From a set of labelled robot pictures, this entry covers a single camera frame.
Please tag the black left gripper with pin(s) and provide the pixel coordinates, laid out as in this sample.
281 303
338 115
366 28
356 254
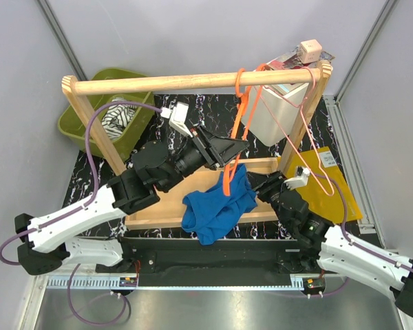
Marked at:
215 150

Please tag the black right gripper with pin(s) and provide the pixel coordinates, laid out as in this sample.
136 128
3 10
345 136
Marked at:
265 183

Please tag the orange plastic hanger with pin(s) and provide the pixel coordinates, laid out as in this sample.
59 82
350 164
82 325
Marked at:
230 169

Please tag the blue tank top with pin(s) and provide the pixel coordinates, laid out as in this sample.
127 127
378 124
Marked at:
211 215

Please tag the striped white tank top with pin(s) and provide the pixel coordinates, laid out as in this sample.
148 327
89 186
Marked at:
117 118

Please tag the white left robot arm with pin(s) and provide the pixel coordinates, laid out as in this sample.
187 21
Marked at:
51 241

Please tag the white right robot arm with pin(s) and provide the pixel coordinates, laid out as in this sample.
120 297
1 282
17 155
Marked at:
333 248

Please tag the white storage box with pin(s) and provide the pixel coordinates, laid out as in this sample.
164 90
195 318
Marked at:
276 114

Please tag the yellow padded envelope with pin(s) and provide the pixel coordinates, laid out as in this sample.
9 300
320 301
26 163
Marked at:
326 206

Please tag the wooden clothes rack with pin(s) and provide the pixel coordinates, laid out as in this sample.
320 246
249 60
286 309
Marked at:
164 215

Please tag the stack of books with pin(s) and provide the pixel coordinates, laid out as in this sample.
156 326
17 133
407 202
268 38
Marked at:
290 60

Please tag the beige cube power socket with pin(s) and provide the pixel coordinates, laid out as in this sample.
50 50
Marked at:
309 51

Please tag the green plastic basket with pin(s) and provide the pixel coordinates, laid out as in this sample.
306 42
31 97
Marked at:
131 127

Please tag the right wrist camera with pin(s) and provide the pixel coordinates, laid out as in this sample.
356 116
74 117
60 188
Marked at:
300 179

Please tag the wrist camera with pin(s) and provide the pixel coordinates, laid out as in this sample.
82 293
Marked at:
178 117
300 179

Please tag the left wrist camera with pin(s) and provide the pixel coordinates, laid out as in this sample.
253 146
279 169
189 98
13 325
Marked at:
178 117

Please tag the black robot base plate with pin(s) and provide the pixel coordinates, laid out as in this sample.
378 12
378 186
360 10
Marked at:
185 263

